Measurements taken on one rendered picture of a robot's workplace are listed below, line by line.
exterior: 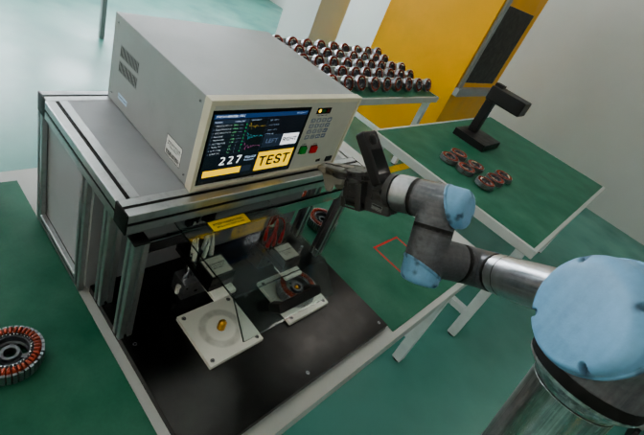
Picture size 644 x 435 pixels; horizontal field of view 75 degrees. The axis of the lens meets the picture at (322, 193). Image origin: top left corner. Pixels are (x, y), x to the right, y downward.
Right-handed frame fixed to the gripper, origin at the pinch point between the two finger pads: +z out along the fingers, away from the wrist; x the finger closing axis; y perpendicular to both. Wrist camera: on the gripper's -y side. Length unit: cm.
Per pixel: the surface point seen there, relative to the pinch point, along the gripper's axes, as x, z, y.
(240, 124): -21.4, 2.9, -10.2
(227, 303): -15.3, 16.6, 37.0
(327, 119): 4.4, 3.2, -9.8
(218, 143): -25.3, 4.6, -6.6
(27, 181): -41, 76, 13
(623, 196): 511, -15, 102
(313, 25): 278, 266, -68
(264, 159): -11.5, 7.0, -1.4
